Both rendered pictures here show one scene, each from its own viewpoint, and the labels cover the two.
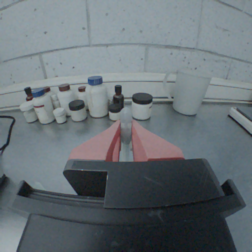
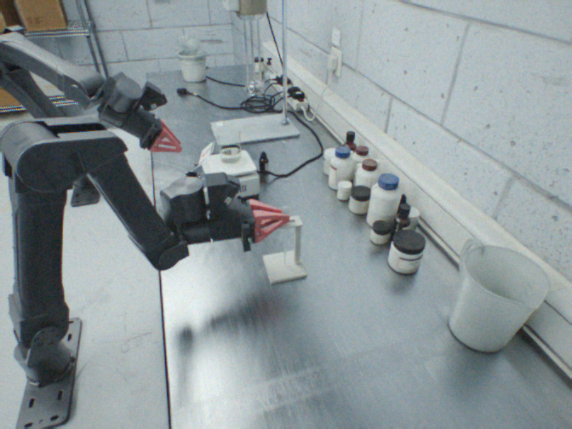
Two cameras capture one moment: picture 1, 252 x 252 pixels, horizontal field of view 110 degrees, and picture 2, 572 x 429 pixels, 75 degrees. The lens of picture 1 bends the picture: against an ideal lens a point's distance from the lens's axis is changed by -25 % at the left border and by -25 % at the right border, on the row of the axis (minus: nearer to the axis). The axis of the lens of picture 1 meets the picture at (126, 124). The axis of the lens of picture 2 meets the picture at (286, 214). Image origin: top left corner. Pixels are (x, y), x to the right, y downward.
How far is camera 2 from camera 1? 0.68 m
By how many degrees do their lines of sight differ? 59
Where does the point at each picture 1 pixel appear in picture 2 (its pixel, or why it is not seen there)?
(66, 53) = (414, 117)
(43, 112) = (333, 174)
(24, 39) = (384, 64)
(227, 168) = (332, 362)
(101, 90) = (380, 197)
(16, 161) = (274, 195)
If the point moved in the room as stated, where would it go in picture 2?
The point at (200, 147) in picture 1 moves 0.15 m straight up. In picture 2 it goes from (361, 332) to (372, 275)
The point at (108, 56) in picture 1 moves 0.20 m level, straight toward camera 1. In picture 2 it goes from (454, 157) to (379, 174)
